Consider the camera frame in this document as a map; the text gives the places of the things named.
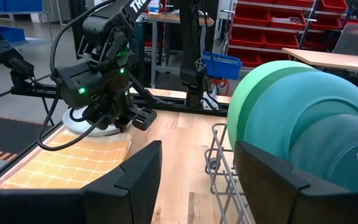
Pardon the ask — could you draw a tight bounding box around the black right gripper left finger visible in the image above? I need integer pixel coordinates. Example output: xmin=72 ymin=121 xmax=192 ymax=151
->
xmin=81 ymin=139 xmax=163 ymax=224

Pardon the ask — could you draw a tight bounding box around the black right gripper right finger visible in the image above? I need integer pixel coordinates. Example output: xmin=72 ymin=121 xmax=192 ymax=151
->
xmin=233 ymin=140 xmax=351 ymax=224

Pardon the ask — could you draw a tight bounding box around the pale grey-blue plate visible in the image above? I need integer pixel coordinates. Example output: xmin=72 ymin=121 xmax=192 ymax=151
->
xmin=62 ymin=106 xmax=133 ymax=138

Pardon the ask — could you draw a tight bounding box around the grey wire dish rack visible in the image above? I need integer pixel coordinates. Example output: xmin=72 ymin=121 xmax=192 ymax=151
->
xmin=203 ymin=122 xmax=256 ymax=224

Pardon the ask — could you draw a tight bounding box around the dark teal plate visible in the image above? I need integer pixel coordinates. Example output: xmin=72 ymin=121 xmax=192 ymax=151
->
xmin=288 ymin=113 xmax=358 ymax=193

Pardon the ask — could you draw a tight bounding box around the light green plate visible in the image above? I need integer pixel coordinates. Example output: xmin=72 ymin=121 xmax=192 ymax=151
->
xmin=227 ymin=60 xmax=315 ymax=150

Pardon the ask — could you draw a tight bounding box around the dark green plate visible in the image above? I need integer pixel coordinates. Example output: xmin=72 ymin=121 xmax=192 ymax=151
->
xmin=237 ymin=66 xmax=323 ymax=138

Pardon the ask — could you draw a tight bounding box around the orange checked cloth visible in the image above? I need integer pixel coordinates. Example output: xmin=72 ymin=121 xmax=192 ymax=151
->
xmin=0 ymin=129 xmax=133 ymax=190

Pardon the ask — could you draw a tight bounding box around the wooden table with metal legs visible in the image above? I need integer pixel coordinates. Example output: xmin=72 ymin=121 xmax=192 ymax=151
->
xmin=140 ymin=11 xmax=216 ymax=90

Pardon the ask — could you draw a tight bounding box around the black mat with hazard stripes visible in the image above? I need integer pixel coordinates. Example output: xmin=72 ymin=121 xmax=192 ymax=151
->
xmin=0 ymin=114 xmax=51 ymax=162

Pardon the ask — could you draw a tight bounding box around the blue plastic bin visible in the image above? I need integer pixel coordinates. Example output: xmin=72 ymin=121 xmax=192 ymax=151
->
xmin=202 ymin=51 xmax=244 ymax=81

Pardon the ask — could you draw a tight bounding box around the blue storage bin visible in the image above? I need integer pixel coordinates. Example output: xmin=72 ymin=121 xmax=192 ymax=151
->
xmin=0 ymin=0 xmax=45 ymax=13

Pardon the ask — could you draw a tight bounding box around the red bin shelf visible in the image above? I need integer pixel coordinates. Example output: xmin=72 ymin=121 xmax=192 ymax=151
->
xmin=225 ymin=0 xmax=358 ymax=70

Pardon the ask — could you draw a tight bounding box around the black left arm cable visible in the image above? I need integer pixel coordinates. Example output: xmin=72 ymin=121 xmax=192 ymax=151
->
xmin=37 ymin=0 xmax=117 ymax=152

